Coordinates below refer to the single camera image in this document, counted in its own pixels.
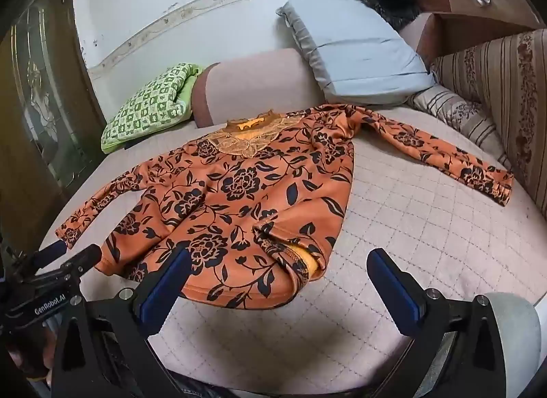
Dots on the striped floral sofa cushion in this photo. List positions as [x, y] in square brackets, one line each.
[504, 81]

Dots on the grey-blue pillow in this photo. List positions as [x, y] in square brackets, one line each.
[359, 52]

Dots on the wooden door with glass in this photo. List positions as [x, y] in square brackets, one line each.
[42, 124]

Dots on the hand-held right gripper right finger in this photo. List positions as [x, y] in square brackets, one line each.
[397, 291]

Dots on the green knitted blanket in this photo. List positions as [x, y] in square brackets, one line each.
[145, 107]

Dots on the brown cardboard box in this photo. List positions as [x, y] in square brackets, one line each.
[470, 30]

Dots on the striped floral pillow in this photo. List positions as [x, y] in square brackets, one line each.
[457, 116]

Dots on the person's left hand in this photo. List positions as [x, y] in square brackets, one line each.
[25, 359]

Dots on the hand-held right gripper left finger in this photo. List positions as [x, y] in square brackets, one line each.
[166, 291]

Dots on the orange floral long-sleeved shirt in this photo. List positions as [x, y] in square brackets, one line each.
[239, 193]

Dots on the pink bolster pillow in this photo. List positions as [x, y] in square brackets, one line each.
[256, 81]

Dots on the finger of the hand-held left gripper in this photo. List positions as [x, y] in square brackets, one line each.
[83, 259]
[49, 252]

